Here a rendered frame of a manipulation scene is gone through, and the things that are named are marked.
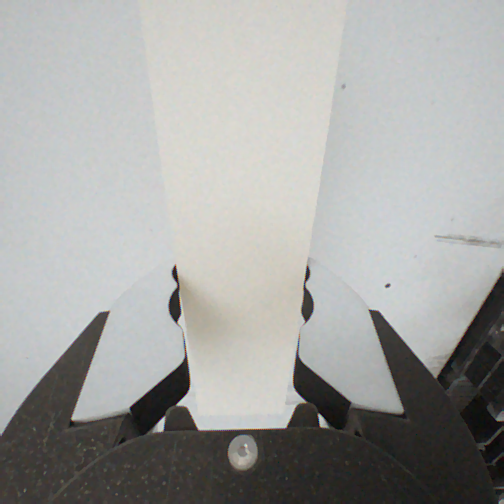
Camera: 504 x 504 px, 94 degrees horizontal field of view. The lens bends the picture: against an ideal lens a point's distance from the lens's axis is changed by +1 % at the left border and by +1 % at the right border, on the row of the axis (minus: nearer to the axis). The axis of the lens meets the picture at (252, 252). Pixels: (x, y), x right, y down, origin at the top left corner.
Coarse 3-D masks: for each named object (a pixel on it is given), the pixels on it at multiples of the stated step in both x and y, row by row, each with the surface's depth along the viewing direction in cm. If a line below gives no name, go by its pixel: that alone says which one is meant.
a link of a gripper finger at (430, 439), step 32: (384, 320) 9; (384, 352) 7; (416, 384) 6; (352, 416) 6; (384, 416) 6; (416, 416) 6; (448, 416) 6; (384, 448) 5; (416, 448) 5; (448, 448) 5; (448, 480) 5; (480, 480) 5
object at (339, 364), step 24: (312, 264) 12; (312, 288) 10; (336, 288) 10; (312, 312) 9; (336, 312) 9; (360, 312) 9; (312, 336) 8; (336, 336) 8; (360, 336) 8; (312, 360) 7; (336, 360) 7; (360, 360) 7; (384, 360) 7; (312, 384) 7; (336, 384) 6; (360, 384) 6; (384, 384) 6; (336, 408) 7; (360, 408) 6; (384, 408) 6
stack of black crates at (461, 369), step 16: (496, 288) 54; (496, 304) 52; (480, 320) 56; (496, 320) 53; (464, 336) 61; (480, 336) 56; (496, 336) 53; (464, 352) 60; (480, 352) 57; (496, 352) 53; (464, 368) 60; (480, 368) 57; (496, 368) 53; (480, 384) 56; (496, 384) 53; (496, 400) 52; (496, 416) 52
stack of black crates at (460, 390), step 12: (444, 372) 68; (444, 384) 67; (456, 384) 82; (468, 384) 83; (456, 396) 86; (468, 396) 86; (480, 396) 84; (468, 408) 89; (480, 408) 84; (468, 420) 89; (480, 420) 84; (492, 420) 80; (480, 432) 84; (492, 432) 80; (480, 444) 83
